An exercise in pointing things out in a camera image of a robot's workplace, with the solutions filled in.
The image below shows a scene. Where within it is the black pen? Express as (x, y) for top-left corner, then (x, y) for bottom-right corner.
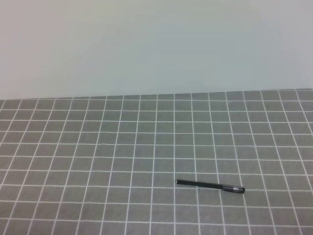
(176, 179), (223, 190)

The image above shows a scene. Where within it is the grey checked tablecloth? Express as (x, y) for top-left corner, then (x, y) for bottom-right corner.
(0, 89), (313, 235)

